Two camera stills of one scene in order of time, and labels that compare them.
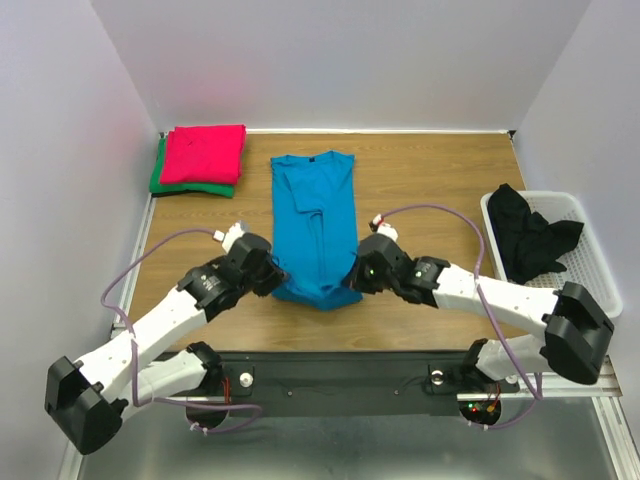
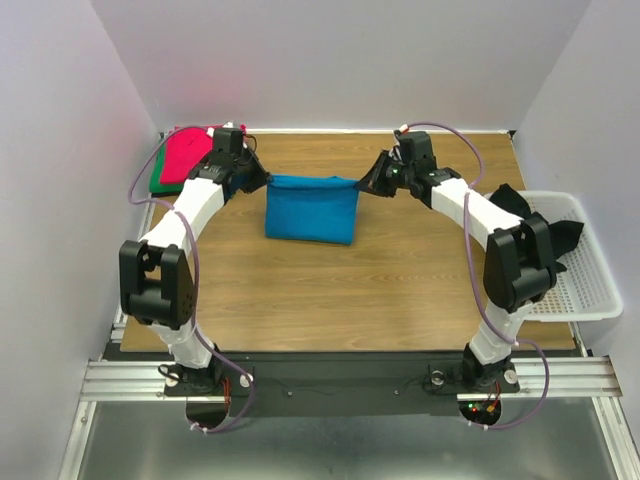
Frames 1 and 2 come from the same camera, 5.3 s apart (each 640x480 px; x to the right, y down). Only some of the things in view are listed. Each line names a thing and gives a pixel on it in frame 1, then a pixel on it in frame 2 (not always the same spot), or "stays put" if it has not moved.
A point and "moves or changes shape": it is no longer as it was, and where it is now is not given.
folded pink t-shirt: x=204 y=155 stays put
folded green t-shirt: x=156 y=175 stays put
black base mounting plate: x=347 y=383 stays put
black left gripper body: x=265 y=281 → x=237 y=166
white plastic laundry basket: x=585 y=261 stays put
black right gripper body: x=360 y=275 → x=381 y=175
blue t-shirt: x=314 y=228 moves or changes shape
